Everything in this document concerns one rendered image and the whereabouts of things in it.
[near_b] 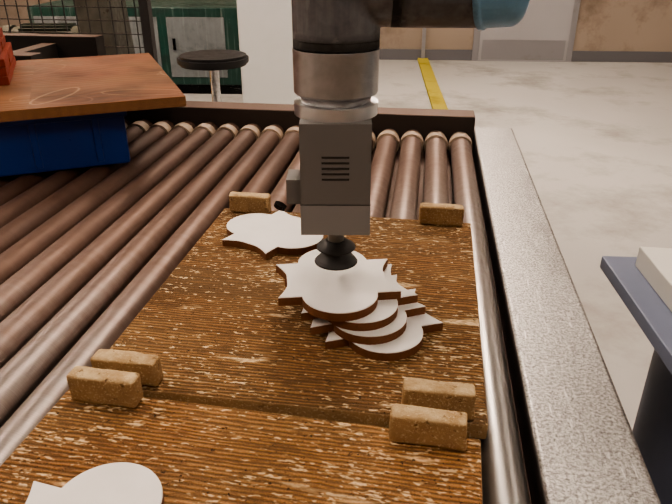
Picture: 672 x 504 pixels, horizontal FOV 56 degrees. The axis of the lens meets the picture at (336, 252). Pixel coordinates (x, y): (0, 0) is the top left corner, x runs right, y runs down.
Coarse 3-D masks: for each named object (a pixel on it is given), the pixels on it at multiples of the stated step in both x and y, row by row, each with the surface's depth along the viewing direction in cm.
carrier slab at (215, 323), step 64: (192, 256) 78; (256, 256) 78; (384, 256) 78; (448, 256) 78; (192, 320) 65; (256, 320) 65; (448, 320) 65; (192, 384) 56; (256, 384) 56; (320, 384) 56; (384, 384) 56
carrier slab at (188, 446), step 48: (48, 432) 50; (96, 432) 50; (144, 432) 50; (192, 432) 50; (240, 432) 50; (288, 432) 50; (336, 432) 50; (384, 432) 50; (0, 480) 46; (48, 480) 46; (192, 480) 46; (240, 480) 46; (288, 480) 46; (336, 480) 46; (384, 480) 46; (432, 480) 46; (480, 480) 46
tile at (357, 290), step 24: (288, 264) 67; (312, 264) 67; (360, 264) 67; (384, 264) 68; (288, 288) 63; (312, 288) 63; (336, 288) 63; (360, 288) 63; (384, 288) 63; (312, 312) 60; (336, 312) 59; (360, 312) 59
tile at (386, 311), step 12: (384, 300) 63; (396, 300) 63; (408, 300) 64; (372, 312) 61; (384, 312) 61; (396, 312) 61; (336, 324) 60; (348, 324) 59; (360, 324) 59; (372, 324) 59; (384, 324) 60
